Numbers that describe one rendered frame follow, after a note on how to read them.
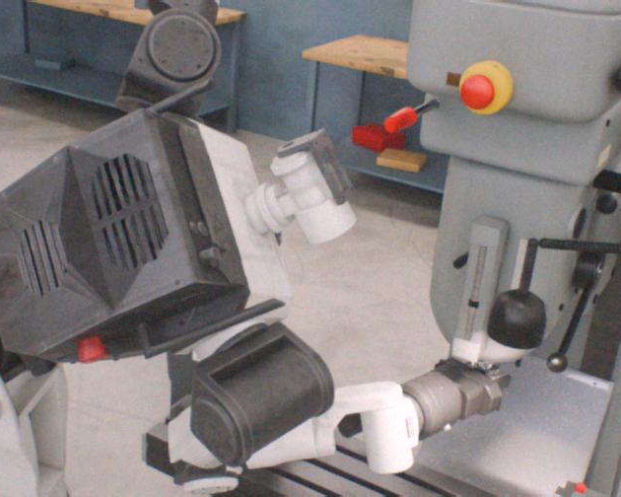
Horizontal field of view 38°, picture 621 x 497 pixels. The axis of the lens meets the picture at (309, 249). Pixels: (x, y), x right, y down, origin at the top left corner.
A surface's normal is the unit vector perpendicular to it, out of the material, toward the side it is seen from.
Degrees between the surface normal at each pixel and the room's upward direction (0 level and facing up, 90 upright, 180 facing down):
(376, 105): 90
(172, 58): 61
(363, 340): 0
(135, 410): 0
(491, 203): 90
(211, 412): 96
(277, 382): 26
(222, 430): 96
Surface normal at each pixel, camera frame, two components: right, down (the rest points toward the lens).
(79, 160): -0.36, -0.07
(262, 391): 0.37, -0.55
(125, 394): 0.07, -0.91
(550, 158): -0.50, 0.33
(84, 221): -0.58, 0.02
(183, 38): 0.29, -0.07
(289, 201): -0.16, 0.40
